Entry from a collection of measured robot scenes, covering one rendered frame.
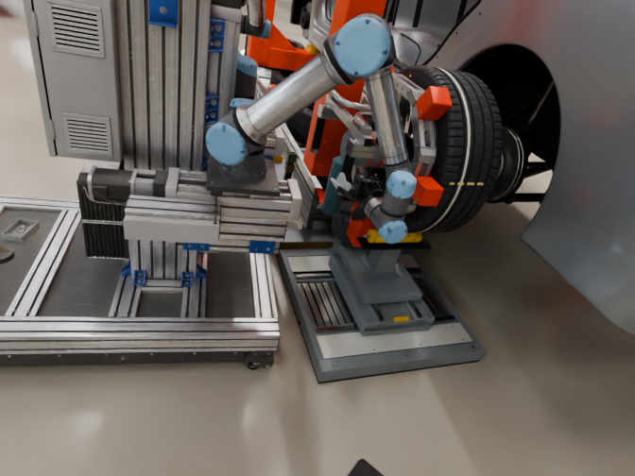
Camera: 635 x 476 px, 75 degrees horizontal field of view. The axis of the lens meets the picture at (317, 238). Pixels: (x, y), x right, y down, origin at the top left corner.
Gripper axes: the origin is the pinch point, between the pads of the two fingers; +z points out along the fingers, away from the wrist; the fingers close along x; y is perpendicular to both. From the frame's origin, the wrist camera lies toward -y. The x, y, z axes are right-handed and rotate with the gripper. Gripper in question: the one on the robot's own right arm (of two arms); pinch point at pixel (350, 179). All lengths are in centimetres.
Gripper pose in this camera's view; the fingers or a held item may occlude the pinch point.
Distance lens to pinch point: 145.5
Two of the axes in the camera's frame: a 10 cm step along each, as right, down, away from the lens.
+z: -2.9, -5.9, 7.5
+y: 1.8, -8.1, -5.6
